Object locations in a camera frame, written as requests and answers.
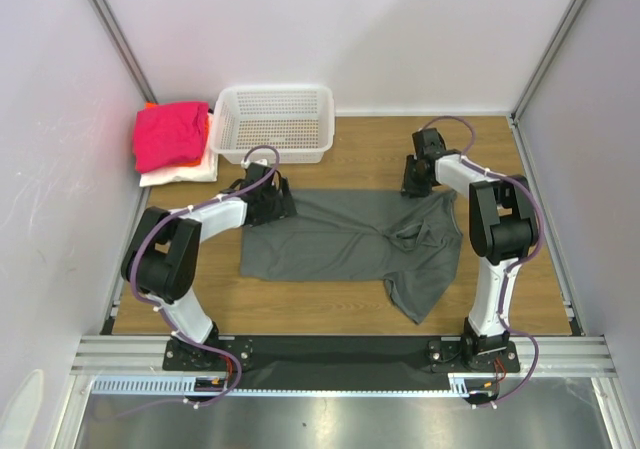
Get aluminium front rail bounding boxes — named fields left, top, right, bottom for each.
left=71, top=335, right=617, bottom=378

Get right aluminium frame post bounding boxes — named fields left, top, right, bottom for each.
left=510, top=0, right=587, bottom=123

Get white slotted cable duct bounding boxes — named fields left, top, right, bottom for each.
left=92, top=372, right=501, bottom=399

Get grey t shirt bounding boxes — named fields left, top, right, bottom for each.
left=240, top=189, right=463, bottom=324

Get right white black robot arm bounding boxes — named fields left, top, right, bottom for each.
left=401, top=127, right=540, bottom=371

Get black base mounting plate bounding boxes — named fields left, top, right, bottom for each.
left=162, top=335, right=520, bottom=392

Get orange folded t shirt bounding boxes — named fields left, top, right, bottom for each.
left=144, top=101, right=211, bottom=168

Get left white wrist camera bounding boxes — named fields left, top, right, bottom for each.
left=241, top=157, right=270, bottom=168

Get white folded t shirt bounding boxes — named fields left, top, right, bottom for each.
left=139, top=113, right=218, bottom=188

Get white perforated plastic basket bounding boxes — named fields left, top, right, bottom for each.
left=210, top=84, right=335, bottom=164

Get left aluminium frame post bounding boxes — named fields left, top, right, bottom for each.
left=88, top=0, right=158, bottom=103

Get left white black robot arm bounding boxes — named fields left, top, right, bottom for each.
left=121, top=160, right=297, bottom=369

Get aluminium frame post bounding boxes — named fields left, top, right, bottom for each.
left=88, top=0, right=158, bottom=103
left=510, top=0, right=587, bottom=123

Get pink folded t shirt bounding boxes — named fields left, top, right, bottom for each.
left=132, top=101, right=210, bottom=173

